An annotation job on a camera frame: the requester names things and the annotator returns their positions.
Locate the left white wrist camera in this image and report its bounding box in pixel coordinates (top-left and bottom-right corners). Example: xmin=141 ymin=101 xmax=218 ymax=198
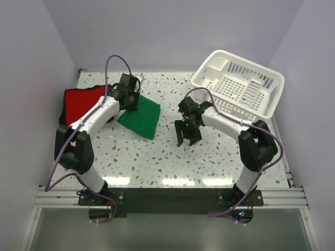
xmin=134 ymin=75 xmax=144 ymax=93

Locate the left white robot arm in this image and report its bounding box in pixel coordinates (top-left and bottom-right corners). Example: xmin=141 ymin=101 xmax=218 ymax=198
xmin=53 ymin=73 xmax=141 ymax=205

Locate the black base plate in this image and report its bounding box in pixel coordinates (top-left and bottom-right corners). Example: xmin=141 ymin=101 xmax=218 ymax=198
xmin=77 ymin=187 xmax=264 ymax=223

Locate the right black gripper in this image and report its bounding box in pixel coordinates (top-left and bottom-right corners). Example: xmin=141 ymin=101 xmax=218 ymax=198
xmin=175 ymin=119 xmax=202 ymax=146

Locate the green t-shirt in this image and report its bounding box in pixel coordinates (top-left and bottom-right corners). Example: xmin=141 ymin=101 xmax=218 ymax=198
xmin=117 ymin=95 xmax=161 ymax=140

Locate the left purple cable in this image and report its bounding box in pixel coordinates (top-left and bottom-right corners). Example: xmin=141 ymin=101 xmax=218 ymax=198
xmin=44 ymin=54 xmax=133 ymax=224

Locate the purple cable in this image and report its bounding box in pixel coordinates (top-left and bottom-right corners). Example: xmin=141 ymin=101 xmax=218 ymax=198
xmin=184 ymin=87 xmax=285 ymax=225
xmin=44 ymin=54 xmax=133 ymax=224

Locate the red folded t-shirt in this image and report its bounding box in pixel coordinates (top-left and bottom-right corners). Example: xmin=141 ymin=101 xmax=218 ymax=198
xmin=64 ymin=85 xmax=112 ymax=126

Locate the aluminium frame rail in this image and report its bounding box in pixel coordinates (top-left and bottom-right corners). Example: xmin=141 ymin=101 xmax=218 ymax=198
xmin=33 ymin=187 xmax=309 ymax=209

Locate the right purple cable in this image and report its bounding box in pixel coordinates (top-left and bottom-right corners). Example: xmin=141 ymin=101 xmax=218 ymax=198
xmin=184 ymin=87 xmax=285 ymax=225

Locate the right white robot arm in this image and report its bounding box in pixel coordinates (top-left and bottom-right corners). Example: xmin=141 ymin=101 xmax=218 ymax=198
xmin=174 ymin=97 xmax=278 ymax=206

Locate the white plastic basket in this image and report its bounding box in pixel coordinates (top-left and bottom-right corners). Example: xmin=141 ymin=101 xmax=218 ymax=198
xmin=191 ymin=50 xmax=285 ymax=121

